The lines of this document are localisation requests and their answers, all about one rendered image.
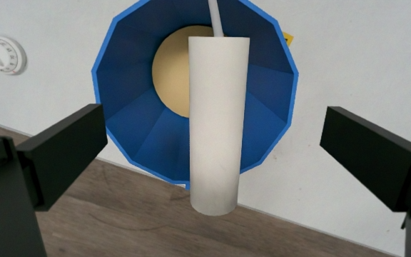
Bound white kitchen timer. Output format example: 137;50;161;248
0;36;26;74

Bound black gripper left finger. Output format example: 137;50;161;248
0;104;108;257

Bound blue bucket with wire handle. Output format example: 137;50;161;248
91;0;299;216

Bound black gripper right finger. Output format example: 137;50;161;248
320;106;411;257

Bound yellow shallow tray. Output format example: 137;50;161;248
283;32;294;48

